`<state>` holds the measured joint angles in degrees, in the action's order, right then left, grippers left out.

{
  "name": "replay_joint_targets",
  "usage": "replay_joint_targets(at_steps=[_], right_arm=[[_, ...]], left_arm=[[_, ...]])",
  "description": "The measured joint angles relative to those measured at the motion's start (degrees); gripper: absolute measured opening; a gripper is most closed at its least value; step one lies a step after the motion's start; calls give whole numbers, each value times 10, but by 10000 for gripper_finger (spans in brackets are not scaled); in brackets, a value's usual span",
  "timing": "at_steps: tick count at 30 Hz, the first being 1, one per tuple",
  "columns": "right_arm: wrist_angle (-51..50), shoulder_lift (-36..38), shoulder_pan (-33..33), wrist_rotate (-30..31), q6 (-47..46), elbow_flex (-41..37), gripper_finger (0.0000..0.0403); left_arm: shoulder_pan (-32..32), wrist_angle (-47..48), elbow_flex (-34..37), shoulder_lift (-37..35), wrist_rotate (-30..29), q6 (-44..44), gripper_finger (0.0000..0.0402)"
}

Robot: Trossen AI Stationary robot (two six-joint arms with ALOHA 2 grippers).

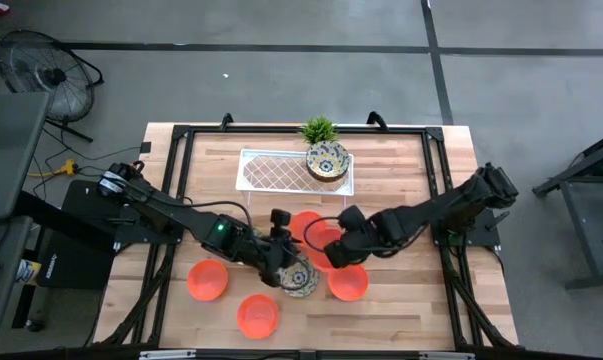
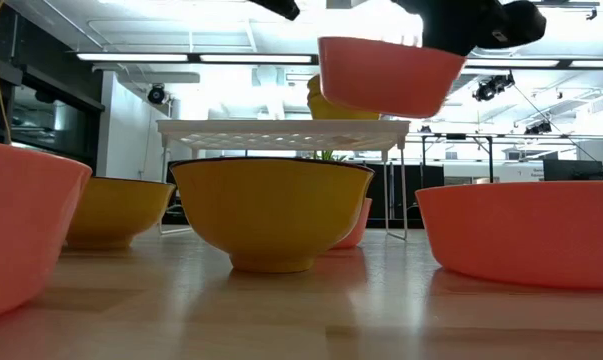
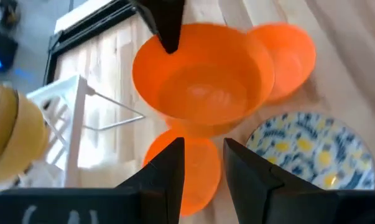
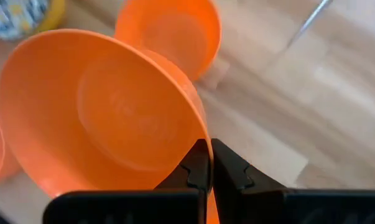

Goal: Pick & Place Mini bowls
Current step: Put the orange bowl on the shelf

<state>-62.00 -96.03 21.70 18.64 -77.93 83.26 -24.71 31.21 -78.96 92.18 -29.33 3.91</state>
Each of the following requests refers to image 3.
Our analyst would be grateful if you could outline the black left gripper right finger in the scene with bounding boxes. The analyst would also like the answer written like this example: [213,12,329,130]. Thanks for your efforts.
[223,138,375,224]

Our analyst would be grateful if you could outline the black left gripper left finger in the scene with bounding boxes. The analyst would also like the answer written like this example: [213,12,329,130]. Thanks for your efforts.
[0,136,186,224]

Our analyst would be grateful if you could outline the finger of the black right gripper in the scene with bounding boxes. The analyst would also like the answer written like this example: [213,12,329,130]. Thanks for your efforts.
[127,0,186,55]

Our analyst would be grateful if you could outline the orange plastic bowl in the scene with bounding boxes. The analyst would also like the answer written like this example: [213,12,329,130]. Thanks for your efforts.
[131,22,275,138]
[142,128,222,217]
[246,22,317,103]

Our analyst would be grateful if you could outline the black device blue light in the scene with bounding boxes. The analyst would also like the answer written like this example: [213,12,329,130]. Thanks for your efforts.
[0,27,19,73]

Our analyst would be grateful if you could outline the black aluminium table frame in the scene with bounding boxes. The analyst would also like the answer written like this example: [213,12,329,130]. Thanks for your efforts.
[43,0,139,85]

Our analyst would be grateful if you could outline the white wire shelf rack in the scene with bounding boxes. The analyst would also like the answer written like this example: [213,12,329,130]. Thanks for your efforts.
[0,73,146,191]

